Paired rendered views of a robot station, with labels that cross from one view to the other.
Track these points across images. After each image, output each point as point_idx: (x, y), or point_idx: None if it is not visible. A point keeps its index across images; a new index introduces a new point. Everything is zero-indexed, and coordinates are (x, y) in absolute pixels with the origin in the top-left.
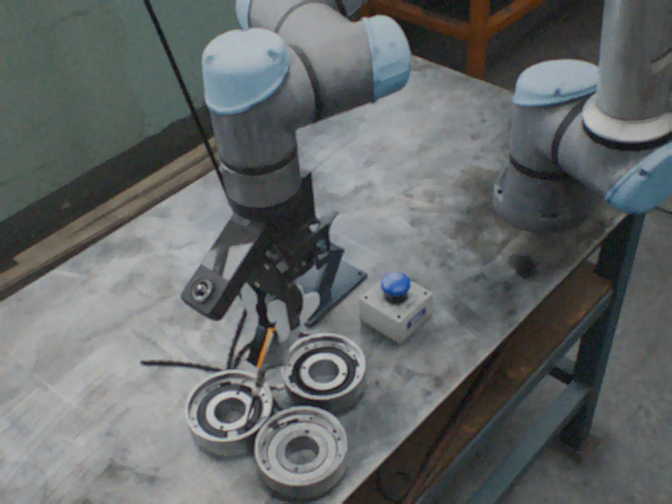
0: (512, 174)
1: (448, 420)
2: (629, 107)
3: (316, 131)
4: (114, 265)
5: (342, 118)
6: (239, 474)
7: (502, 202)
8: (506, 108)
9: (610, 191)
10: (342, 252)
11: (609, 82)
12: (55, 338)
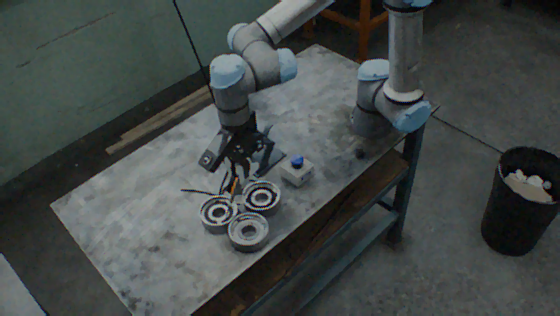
0: (357, 110)
1: (323, 224)
2: (400, 86)
3: None
4: (170, 145)
5: None
6: (221, 240)
7: (352, 123)
8: None
9: (394, 122)
10: (274, 143)
11: (392, 75)
12: (144, 177)
